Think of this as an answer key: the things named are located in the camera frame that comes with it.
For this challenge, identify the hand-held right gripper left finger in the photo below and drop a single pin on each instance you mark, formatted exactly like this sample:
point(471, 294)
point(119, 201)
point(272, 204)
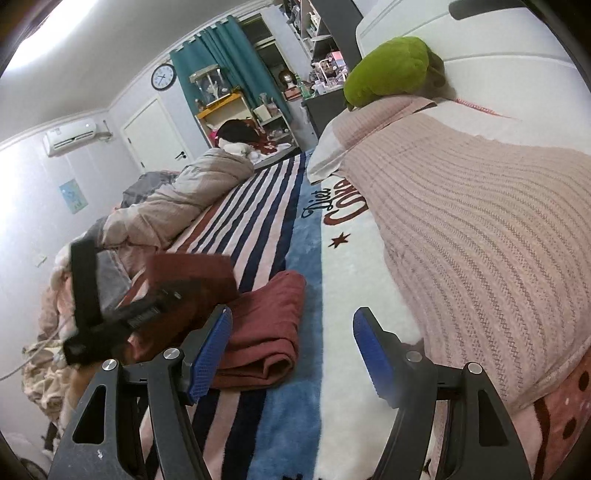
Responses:
point(210, 355)

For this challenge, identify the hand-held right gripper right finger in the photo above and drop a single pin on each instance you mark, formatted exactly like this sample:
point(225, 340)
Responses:
point(374, 355)

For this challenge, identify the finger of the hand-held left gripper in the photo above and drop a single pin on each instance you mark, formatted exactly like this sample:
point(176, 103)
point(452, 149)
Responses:
point(85, 281)

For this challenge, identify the dark red pants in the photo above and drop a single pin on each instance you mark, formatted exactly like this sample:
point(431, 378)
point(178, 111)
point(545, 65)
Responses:
point(268, 332)

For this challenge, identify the pink fluffy blanket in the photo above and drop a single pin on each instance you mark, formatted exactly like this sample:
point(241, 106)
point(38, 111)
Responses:
point(57, 295)

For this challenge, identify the pile of folded clothes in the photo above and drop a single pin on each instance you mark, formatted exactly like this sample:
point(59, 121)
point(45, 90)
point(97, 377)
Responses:
point(46, 369)

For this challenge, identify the striped plush blanket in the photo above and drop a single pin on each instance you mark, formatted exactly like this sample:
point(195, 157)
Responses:
point(286, 258)

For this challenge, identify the grey pink quilt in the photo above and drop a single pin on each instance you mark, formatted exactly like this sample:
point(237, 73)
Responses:
point(184, 198)

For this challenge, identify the white air conditioner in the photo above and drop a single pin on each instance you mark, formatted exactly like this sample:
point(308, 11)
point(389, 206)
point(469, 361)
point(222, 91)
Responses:
point(69, 137)

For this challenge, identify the large pink knitted pillow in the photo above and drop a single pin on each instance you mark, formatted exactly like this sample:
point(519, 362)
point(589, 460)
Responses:
point(485, 240)

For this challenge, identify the white door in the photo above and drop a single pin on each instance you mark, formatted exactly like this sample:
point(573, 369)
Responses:
point(152, 136)

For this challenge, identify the polka dot bed sheet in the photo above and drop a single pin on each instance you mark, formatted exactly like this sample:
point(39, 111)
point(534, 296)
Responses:
point(563, 424)

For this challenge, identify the black haired plush doll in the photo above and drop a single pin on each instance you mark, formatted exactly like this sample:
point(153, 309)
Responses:
point(238, 131)

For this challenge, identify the small pink knitted pillow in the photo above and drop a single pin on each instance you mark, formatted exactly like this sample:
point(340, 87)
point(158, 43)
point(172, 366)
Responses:
point(337, 143)

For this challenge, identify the yellow shelf unit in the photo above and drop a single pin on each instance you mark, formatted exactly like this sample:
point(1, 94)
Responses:
point(221, 110)

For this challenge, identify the glass display case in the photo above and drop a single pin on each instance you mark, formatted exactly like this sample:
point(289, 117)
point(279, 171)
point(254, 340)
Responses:
point(208, 86)

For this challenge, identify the white storage rack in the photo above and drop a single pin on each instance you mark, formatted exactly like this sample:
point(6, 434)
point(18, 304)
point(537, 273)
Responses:
point(272, 124)

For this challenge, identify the dark desk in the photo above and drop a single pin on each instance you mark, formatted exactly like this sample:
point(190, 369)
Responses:
point(323, 110)

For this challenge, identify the teal curtain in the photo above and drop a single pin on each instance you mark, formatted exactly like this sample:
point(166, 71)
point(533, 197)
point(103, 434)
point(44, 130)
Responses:
point(217, 50)

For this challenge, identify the wig on mannequin head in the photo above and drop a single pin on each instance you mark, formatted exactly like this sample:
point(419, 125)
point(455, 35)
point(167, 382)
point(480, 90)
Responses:
point(287, 79)

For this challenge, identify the green plush toy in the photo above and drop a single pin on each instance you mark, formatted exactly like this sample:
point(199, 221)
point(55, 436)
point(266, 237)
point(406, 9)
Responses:
point(392, 69)

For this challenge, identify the window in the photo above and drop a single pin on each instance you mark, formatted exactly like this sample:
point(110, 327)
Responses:
point(261, 44)

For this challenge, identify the white bed headboard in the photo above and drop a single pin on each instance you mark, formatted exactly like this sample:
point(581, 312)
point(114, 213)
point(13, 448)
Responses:
point(498, 55)

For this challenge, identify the dark bookshelf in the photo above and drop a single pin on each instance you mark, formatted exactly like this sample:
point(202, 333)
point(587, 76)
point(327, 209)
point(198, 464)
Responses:
point(323, 27)

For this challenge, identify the wall light switch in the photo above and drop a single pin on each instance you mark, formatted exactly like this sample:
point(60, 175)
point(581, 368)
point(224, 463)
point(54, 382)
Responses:
point(40, 260)

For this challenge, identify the blue wall poster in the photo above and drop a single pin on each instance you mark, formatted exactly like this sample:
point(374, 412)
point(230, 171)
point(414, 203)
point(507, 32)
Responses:
point(73, 196)

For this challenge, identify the round wall clock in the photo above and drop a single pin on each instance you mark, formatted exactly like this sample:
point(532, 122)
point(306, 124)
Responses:
point(163, 76)

